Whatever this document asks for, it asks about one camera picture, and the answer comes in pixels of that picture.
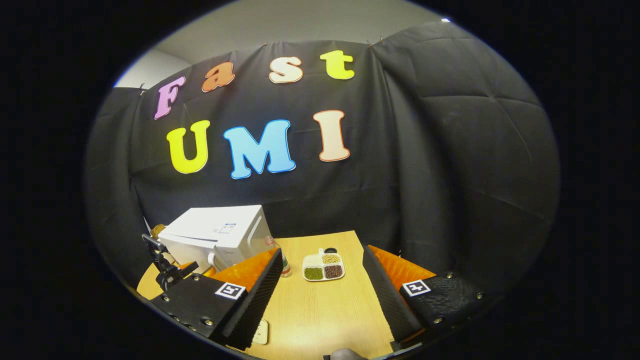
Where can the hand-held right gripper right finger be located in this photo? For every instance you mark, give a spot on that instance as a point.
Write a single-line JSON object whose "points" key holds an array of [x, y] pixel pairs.
{"points": [[387, 300]]}

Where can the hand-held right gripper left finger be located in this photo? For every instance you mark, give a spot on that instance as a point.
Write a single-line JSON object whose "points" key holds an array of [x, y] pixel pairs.
{"points": [[260, 305]]}

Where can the white microwave oven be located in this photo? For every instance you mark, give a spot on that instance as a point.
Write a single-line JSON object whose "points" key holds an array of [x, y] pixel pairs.
{"points": [[210, 225]]}

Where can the cream rectangular plate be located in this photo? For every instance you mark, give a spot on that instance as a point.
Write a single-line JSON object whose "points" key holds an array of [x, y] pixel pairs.
{"points": [[261, 332]]}

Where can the clear plastic bottle red label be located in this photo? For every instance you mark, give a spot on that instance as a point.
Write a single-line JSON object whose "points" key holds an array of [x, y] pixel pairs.
{"points": [[286, 267]]}

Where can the white divided tray of beans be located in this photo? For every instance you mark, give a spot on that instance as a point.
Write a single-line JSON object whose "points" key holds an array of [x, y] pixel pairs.
{"points": [[322, 272]]}

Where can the small black round lid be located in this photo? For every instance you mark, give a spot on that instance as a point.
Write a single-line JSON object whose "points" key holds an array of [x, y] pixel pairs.
{"points": [[330, 250]]}

